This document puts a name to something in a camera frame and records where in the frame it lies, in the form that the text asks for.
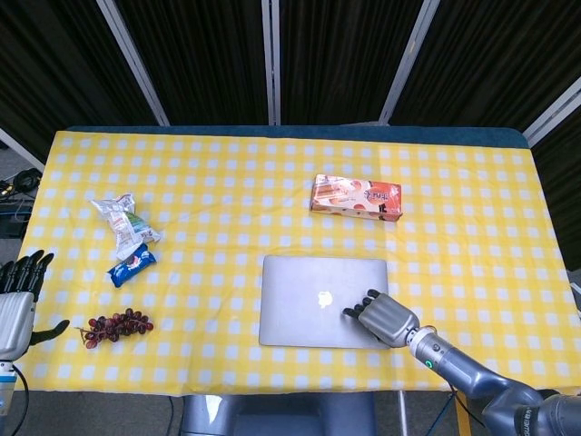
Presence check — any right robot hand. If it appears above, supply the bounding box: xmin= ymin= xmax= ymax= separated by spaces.
xmin=342 ymin=288 xmax=421 ymax=350

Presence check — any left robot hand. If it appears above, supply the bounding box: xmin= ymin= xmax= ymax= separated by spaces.
xmin=0 ymin=251 xmax=72 ymax=362

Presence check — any grey laptop computer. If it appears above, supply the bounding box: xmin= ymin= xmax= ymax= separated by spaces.
xmin=258 ymin=254 xmax=391 ymax=351

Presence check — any white table leg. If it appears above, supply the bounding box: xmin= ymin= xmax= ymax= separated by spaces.
xmin=397 ymin=390 xmax=409 ymax=436

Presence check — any red grape bunch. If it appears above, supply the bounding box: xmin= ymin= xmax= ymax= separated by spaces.
xmin=74 ymin=307 xmax=154 ymax=350

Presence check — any orange biscuit box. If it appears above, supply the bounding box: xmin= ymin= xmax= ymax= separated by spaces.
xmin=309 ymin=173 xmax=404 ymax=224

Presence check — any blue cookie pack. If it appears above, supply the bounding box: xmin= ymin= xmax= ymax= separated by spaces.
xmin=106 ymin=243 xmax=158 ymax=289

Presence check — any crumpled white snack bag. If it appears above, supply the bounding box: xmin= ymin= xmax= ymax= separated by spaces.
xmin=89 ymin=193 xmax=162 ymax=263

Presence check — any grey robot torso base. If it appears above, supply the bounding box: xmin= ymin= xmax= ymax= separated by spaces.
xmin=180 ymin=392 xmax=378 ymax=436

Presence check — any yellow white checked tablecloth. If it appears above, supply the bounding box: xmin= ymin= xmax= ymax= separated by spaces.
xmin=11 ymin=130 xmax=576 ymax=395

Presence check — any yellow strap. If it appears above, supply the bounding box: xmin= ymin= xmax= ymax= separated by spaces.
xmin=455 ymin=392 xmax=469 ymax=436

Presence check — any black cable bundle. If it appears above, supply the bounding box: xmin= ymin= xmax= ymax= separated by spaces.
xmin=0 ymin=167 xmax=42 ymax=201

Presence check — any white partition frame post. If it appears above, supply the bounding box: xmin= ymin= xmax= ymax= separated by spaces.
xmin=96 ymin=0 xmax=171 ymax=127
xmin=0 ymin=126 xmax=46 ymax=173
xmin=521 ymin=74 xmax=581 ymax=147
xmin=261 ymin=0 xmax=282 ymax=126
xmin=379 ymin=0 xmax=442 ymax=124

